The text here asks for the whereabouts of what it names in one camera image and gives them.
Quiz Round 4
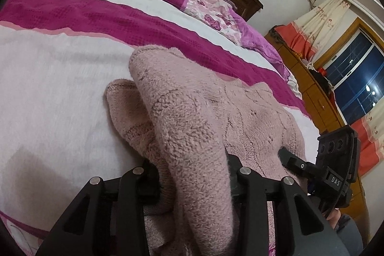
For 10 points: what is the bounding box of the magenta and white striped blanket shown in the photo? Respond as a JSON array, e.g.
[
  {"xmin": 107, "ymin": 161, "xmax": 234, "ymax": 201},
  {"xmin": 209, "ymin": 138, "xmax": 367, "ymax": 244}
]
[{"xmin": 0, "ymin": 0, "xmax": 323, "ymax": 256}]

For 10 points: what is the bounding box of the person's right forearm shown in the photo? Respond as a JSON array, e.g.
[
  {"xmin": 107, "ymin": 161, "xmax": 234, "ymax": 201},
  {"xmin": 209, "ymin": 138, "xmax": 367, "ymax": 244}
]
[{"xmin": 325, "ymin": 209, "xmax": 365, "ymax": 256}]

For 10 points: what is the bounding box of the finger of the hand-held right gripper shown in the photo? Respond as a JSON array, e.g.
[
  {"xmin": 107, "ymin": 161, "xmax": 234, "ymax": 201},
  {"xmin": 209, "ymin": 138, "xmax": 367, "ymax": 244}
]
[{"xmin": 277, "ymin": 147, "xmax": 326, "ymax": 181}]

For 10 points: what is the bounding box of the dark window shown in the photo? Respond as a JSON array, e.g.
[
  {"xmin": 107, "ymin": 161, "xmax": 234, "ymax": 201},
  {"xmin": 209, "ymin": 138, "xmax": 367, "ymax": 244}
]
[{"xmin": 322, "ymin": 18, "xmax": 384, "ymax": 127}]

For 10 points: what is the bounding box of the long wooden cabinet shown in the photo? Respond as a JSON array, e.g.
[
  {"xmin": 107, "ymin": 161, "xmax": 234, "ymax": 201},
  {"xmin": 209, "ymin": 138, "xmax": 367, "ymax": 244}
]
[{"xmin": 264, "ymin": 34, "xmax": 369, "ymax": 244}]

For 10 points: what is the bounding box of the black clothes pile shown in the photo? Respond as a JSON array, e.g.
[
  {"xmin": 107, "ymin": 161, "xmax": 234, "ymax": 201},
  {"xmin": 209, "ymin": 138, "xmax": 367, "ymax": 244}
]
[{"xmin": 306, "ymin": 61, "xmax": 334, "ymax": 92}]

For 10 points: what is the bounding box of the dark cloth heap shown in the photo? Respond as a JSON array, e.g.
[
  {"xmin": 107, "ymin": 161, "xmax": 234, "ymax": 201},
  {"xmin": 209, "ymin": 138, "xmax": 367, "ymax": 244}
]
[{"xmin": 267, "ymin": 26, "xmax": 285, "ymax": 47}]

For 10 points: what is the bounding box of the pink knitted sweater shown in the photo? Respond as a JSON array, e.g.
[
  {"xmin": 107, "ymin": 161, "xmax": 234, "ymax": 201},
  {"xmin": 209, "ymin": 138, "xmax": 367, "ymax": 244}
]
[{"xmin": 103, "ymin": 45, "xmax": 309, "ymax": 256}]

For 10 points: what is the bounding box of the pink floral quilt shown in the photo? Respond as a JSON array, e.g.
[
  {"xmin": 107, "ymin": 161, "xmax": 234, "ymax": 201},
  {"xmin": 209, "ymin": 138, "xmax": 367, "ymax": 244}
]
[{"xmin": 181, "ymin": 0, "xmax": 302, "ymax": 99}]

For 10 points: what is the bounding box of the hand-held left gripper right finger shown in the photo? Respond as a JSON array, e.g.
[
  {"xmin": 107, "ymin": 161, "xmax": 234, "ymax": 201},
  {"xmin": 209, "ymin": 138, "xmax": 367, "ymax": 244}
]
[{"xmin": 225, "ymin": 154, "xmax": 351, "ymax": 256}]

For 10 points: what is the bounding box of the cream and orange curtain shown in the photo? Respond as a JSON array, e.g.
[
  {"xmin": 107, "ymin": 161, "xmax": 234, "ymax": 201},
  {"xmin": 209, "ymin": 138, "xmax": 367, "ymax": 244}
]
[
  {"xmin": 349, "ymin": 112, "xmax": 384, "ymax": 179},
  {"xmin": 274, "ymin": 0, "xmax": 351, "ymax": 63}
]

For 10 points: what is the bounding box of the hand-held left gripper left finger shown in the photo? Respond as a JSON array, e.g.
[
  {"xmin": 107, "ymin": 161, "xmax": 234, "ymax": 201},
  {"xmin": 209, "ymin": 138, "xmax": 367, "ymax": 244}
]
[{"xmin": 35, "ymin": 158, "xmax": 161, "ymax": 256}]

